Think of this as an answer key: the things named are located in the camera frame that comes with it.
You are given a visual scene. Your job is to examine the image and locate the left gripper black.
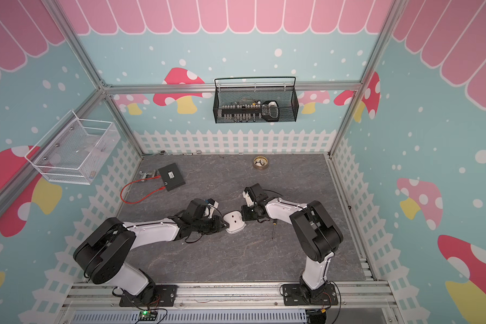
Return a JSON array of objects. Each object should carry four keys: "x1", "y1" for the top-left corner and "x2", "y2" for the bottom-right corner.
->
[{"x1": 192, "y1": 215, "x2": 230, "y2": 234}]

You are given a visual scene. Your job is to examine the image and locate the black yellow screwdriver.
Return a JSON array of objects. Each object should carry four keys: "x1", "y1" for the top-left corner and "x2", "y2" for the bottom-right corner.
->
[{"x1": 271, "y1": 219, "x2": 277, "y2": 240}]

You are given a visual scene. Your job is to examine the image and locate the white alarm device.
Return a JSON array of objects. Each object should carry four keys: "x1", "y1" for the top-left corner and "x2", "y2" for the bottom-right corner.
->
[{"x1": 224, "y1": 211, "x2": 246, "y2": 234}]

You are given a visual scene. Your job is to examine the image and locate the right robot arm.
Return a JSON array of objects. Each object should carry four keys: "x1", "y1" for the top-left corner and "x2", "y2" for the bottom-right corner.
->
[{"x1": 242, "y1": 194, "x2": 344, "y2": 295}]

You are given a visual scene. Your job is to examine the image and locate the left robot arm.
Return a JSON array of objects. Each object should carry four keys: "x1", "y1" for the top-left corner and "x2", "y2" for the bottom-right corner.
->
[{"x1": 73, "y1": 213, "x2": 228, "y2": 296}]

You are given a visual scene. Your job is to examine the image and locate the tape roll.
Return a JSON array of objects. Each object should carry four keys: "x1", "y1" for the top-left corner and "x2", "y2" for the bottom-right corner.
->
[{"x1": 252, "y1": 156, "x2": 269, "y2": 170}]

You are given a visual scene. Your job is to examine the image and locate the black box device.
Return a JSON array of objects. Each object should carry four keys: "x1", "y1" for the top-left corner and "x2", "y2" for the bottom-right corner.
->
[{"x1": 157, "y1": 163, "x2": 186, "y2": 192}]

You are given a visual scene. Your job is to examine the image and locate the metal clip on table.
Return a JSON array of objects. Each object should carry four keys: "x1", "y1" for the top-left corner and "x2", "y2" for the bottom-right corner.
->
[{"x1": 139, "y1": 170, "x2": 157, "y2": 182}]

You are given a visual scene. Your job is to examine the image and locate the green circuit board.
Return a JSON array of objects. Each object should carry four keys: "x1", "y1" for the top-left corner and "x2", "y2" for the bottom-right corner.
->
[{"x1": 137, "y1": 310, "x2": 158, "y2": 323}]

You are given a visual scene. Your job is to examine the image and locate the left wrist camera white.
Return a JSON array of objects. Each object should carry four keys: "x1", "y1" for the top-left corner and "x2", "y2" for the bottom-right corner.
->
[{"x1": 204, "y1": 198, "x2": 219, "y2": 218}]

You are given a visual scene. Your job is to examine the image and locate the red cable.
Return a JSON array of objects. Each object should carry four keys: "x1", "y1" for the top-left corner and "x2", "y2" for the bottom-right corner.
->
[{"x1": 120, "y1": 175, "x2": 167, "y2": 205}]

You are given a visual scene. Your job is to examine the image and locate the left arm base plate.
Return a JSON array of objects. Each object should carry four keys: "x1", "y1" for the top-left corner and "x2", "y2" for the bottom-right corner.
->
[{"x1": 119, "y1": 284, "x2": 178, "y2": 308}]

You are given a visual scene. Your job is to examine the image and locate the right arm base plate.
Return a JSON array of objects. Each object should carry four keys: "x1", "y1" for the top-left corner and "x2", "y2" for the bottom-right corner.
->
[{"x1": 279, "y1": 283, "x2": 339, "y2": 307}]

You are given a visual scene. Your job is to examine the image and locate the black wire mesh basket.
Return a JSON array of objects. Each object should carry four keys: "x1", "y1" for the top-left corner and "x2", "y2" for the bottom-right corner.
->
[{"x1": 213, "y1": 76, "x2": 299, "y2": 124}]

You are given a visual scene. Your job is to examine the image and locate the white wire basket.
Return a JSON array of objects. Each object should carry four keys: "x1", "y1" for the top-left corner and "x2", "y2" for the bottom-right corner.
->
[{"x1": 24, "y1": 111, "x2": 121, "y2": 185}]

